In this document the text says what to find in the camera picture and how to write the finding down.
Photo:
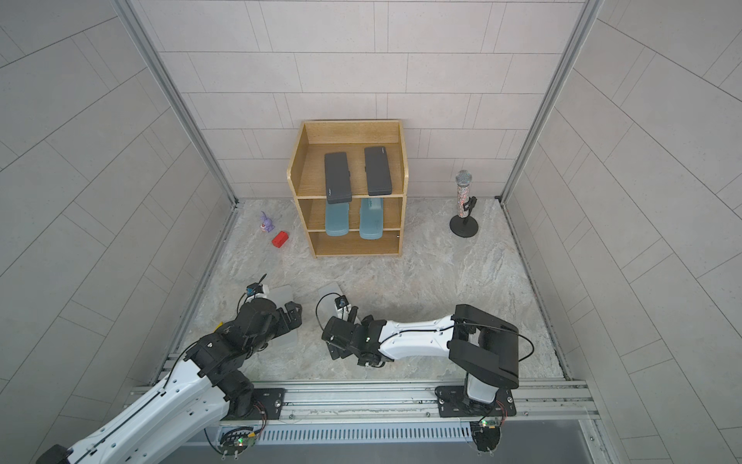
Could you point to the candy tube on black stand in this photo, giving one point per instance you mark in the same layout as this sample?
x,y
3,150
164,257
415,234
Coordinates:
x,y
463,224

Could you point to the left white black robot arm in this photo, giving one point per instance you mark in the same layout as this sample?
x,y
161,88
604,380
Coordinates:
x,y
205,386

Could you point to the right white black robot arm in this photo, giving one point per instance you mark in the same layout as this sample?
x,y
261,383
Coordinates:
x,y
483,345

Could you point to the red block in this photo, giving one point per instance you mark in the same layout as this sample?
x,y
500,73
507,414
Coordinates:
x,y
280,239

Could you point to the frosted white pencil case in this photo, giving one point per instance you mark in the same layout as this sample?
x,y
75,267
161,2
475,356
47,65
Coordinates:
x,y
326,307
280,296

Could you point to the teal pencil case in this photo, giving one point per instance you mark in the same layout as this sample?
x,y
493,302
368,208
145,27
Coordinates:
x,y
337,219
371,218

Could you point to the black pencil case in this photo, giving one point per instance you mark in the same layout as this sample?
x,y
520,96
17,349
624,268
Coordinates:
x,y
377,171
338,178

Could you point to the purple toy figure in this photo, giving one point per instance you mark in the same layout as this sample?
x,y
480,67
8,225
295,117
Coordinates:
x,y
266,223

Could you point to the aluminium mounting rail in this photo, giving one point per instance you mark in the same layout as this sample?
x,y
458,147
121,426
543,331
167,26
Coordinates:
x,y
307,403

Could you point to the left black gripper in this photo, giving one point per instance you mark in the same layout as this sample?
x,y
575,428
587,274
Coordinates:
x,y
286,324

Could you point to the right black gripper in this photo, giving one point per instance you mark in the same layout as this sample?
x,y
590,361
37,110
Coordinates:
x,y
339,349

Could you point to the right circuit board with wires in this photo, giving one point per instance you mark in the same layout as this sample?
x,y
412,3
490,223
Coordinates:
x,y
486,435

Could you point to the left circuit board with wires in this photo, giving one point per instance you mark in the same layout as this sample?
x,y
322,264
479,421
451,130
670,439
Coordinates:
x,y
236,441

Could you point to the circuit board with wires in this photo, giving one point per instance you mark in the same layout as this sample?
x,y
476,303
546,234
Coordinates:
x,y
486,435
236,441

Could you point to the wooden three-tier shelf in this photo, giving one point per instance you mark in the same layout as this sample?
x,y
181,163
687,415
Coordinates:
x,y
306,175

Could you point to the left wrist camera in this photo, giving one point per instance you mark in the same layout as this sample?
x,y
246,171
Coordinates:
x,y
256,289

